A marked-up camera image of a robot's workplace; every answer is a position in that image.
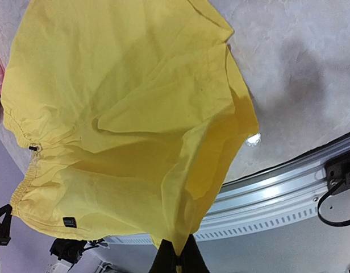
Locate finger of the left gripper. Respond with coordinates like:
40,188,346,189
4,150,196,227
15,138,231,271
0,204,12,246

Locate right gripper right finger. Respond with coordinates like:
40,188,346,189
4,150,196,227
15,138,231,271
177,234,210,273

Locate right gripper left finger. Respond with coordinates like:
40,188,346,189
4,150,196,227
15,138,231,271
149,239,177,273

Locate yellow garment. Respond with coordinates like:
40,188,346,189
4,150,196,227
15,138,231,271
1,1,258,253

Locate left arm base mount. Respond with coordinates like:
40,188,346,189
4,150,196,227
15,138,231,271
49,239,108,264

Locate aluminium front rail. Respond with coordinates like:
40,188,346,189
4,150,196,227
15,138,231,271
106,132,350,245

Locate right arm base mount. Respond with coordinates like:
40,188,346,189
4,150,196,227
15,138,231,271
316,151,350,228

